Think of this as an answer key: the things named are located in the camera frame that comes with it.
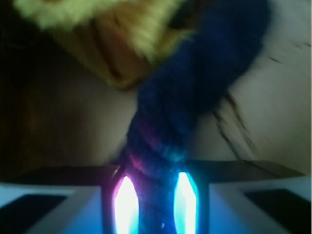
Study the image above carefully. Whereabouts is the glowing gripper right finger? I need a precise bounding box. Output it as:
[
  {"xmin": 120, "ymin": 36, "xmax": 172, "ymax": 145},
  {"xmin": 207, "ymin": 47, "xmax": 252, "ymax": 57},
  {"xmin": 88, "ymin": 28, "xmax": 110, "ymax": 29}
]
[{"xmin": 174, "ymin": 160, "xmax": 312, "ymax": 234}]

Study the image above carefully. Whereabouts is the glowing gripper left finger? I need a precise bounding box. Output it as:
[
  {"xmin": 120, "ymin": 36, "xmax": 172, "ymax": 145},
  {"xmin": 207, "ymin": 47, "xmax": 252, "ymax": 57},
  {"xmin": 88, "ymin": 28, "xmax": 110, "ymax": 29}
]
[{"xmin": 0, "ymin": 165, "xmax": 139, "ymax": 234}]

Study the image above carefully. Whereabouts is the dark blue twisted rope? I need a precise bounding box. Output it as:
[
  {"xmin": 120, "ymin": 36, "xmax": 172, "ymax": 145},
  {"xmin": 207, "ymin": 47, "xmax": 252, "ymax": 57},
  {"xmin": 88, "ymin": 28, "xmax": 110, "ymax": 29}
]
[{"xmin": 111, "ymin": 0, "xmax": 273, "ymax": 234}]

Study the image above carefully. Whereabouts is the brown paper bag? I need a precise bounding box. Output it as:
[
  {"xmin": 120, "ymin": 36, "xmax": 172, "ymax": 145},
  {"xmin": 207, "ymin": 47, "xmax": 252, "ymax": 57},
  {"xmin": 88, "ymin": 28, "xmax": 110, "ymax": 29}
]
[{"xmin": 0, "ymin": 0, "xmax": 312, "ymax": 177}]

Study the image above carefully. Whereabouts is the yellow cloth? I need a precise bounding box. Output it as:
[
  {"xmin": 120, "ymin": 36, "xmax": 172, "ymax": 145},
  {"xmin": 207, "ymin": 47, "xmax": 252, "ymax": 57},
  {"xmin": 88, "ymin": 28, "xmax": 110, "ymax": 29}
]
[{"xmin": 13, "ymin": 0, "xmax": 192, "ymax": 89}]

